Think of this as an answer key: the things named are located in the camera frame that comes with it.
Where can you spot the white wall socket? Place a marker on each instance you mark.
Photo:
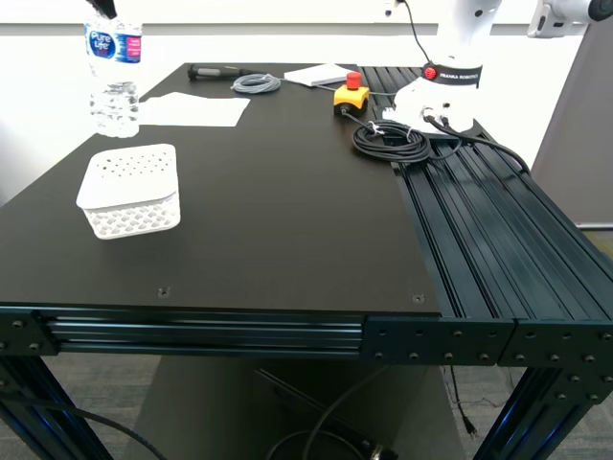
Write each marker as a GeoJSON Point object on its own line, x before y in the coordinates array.
{"type": "Point", "coordinates": [389, 7]}

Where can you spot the yellow emergency stop button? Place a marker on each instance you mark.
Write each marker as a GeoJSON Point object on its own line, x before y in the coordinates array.
{"type": "Point", "coordinates": [351, 96]}

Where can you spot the dark grey partition panel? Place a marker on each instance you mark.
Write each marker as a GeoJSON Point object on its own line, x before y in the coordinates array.
{"type": "Point", "coordinates": [574, 120]}

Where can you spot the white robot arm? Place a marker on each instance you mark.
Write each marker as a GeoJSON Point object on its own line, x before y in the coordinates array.
{"type": "Point", "coordinates": [443, 96]}

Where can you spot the white paper sheet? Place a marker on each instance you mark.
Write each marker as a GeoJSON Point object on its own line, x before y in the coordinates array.
{"type": "Point", "coordinates": [201, 112]}
{"type": "Point", "coordinates": [163, 98]}

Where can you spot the white booklet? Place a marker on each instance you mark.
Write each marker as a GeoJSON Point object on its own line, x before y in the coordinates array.
{"type": "Point", "coordinates": [316, 74]}

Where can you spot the black handheld enabling device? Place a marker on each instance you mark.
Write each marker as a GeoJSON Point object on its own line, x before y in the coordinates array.
{"type": "Point", "coordinates": [206, 73]}

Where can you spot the black aluminium table frame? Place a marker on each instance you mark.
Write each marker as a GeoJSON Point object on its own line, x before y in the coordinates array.
{"type": "Point", "coordinates": [479, 215]}

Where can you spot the clear plastic water bottle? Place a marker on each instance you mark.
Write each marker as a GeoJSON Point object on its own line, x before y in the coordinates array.
{"type": "Point", "coordinates": [112, 72]}

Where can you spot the white perforated plastic basket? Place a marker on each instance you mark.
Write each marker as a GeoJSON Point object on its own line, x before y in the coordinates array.
{"type": "Point", "coordinates": [129, 177]}

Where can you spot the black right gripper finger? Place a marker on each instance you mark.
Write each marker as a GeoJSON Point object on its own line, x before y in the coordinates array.
{"type": "Point", "coordinates": [107, 7]}

